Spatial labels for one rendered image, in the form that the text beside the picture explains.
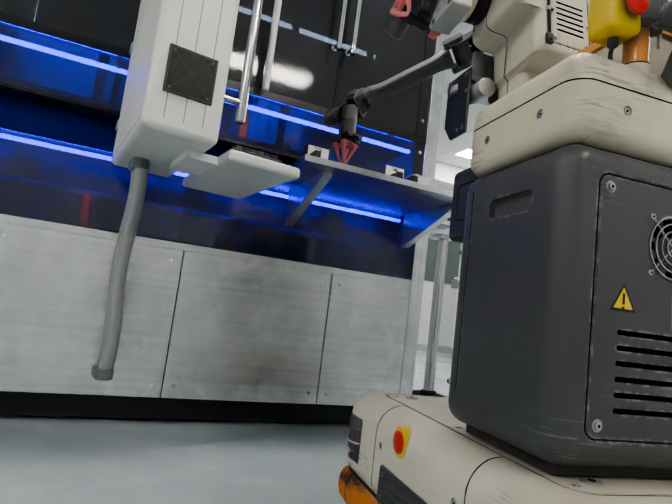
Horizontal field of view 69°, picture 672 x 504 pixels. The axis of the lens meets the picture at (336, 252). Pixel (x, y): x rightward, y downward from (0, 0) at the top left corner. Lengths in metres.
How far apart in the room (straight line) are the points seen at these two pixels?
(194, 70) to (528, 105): 0.80
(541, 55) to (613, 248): 0.59
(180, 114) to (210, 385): 0.94
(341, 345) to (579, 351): 1.35
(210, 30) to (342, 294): 1.04
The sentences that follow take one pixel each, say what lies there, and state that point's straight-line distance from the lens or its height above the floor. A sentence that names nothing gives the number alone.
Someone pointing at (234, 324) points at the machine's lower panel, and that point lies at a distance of 1.76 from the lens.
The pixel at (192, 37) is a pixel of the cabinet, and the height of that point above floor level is 1.04.
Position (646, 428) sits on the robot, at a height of 0.35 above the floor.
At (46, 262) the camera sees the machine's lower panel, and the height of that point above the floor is 0.48.
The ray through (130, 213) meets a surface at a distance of 1.48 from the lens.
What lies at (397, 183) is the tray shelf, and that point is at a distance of 1.57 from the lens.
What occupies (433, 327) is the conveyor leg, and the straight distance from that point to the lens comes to 2.29.
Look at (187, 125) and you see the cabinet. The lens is 1.24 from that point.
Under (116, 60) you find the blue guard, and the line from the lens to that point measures 1.87.
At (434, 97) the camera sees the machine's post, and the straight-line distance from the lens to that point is 2.25.
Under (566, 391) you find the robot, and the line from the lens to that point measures 0.64.
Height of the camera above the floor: 0.44
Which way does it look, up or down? 7 degrees up
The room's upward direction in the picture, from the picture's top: 7 degrees clockwise
